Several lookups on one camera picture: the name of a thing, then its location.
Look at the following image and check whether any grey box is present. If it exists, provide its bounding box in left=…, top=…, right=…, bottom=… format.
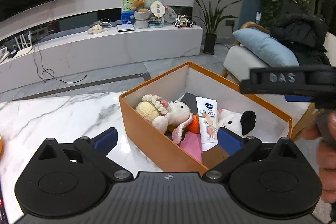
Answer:
left=180, top=92, right=197, bottom=116

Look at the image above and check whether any blue pillow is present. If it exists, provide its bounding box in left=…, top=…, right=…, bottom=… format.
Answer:
left=232, top=29, right=300, bottom=67

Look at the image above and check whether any cow pattern figurine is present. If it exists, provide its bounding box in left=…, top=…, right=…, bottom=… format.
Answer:
left=175, top=14, right=196, bottom=28

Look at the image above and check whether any person's right hand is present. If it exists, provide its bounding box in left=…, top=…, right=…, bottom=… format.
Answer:
left=302, top=123, right=336, bottom=203

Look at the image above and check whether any potted long-leaf plant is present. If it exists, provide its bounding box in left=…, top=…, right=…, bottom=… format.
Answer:
left=188, top=0, right=242, bottom=54

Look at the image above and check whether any white marble tv cabinet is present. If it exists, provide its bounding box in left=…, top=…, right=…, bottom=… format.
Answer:
left=0, top=7, right=205, bottom=94

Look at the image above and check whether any flower painting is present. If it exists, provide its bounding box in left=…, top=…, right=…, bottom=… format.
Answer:
left=121, top=0, right=163, bottom=28

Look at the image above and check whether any pink phone wallet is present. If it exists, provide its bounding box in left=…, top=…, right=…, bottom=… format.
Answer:
left=179, top=132, right=203, bottom=164

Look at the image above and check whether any white hand cream tube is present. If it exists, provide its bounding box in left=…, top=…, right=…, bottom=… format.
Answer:
left=196, top=96, right=219, bottom=151

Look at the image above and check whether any crochet sheep doll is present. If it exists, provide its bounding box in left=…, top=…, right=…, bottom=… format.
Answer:
left=136, top=94, right=195, bottom=145

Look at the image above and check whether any brown teddy bear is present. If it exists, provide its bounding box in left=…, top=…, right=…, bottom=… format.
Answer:
left=131, top=0, right=147, bottom=13

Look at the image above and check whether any black jacket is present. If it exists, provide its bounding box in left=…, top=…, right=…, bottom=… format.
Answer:
left=270, top=13, right=332, bottom=66

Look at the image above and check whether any black floor cable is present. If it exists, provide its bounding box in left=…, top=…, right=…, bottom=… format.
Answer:
left=33, top=43, right=88, bottom=83

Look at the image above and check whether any panda plush keychain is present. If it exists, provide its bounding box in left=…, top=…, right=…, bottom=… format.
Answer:
left=217, top=108, right=257, bottom=138

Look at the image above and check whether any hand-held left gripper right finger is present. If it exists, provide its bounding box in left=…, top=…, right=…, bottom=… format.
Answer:
left=202, top=127, right=297, bottom=182

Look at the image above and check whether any white power strip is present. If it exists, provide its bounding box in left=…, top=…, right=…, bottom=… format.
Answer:
left=87, top=20, right=112, bottom=35

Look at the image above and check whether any grey notebook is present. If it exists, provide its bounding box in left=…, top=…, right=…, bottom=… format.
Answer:
left=117, top=23, right=135, bottom=33

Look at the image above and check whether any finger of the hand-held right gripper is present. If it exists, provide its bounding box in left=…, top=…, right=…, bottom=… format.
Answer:
left=240, top=68, right=263, bottom=95

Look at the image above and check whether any white router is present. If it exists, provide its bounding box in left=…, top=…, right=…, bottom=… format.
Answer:
left=13, top=32, right=33, bottom=58

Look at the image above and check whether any round white hand fan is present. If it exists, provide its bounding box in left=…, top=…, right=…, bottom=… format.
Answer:
left=150, top=1, right=167, bottom=23

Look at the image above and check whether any orange crochet fruit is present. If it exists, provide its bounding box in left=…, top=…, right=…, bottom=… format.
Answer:
left=187, top=114, right=201, bottom=133

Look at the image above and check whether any wooden armchair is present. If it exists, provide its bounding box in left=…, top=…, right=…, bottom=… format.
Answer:
left=220, top=22, right=336, bottom=141

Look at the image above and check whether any orange storage box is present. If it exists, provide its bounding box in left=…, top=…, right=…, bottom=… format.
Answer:
left=119, top=61, right=294, bottom=173

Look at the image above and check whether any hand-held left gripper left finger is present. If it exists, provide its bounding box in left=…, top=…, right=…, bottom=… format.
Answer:
left=38, top=127, right=132, bottom=182

